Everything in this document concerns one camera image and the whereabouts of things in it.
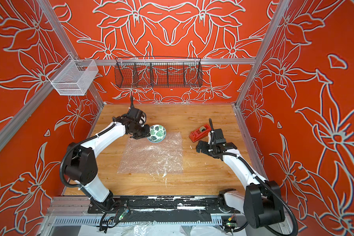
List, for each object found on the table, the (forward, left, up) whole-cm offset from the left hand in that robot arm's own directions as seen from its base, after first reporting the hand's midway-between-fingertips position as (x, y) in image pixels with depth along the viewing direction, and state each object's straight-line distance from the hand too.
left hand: (151, 133), depth 88 cm
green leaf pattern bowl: (+1, -4, -1) cm, 4 cm away
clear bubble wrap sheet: (-11, +4, -11) cm, 16 cm away
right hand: (-6, -31, -3) cm, 32 cm away
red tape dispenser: (+6, -32, -5) cm, 33 cm away
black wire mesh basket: (+39, +3, +18) cm, 43 cm away
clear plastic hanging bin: (+25, +52, +22) cm, 62 cm away
